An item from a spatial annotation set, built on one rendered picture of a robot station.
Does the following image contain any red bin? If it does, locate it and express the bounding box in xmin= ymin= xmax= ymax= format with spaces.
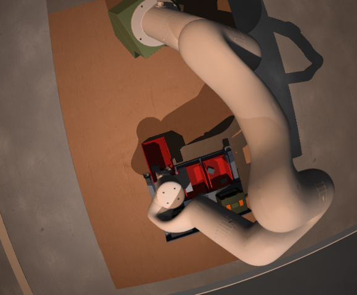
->
xmin=185 ymin=163 xmax=210 ymax=199
xmin=201 ymin=154 xmax=233 ymax=191
xmin=141 ymin=137 xmax=176 ymax=183

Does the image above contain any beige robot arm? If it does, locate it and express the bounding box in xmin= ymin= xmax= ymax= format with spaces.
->
xmin=131 ymin=0 xmax=335 ymax=266

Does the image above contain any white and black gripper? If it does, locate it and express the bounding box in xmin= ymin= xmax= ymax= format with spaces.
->
xmin=156 ymin=168 xmax=170 ymax=179

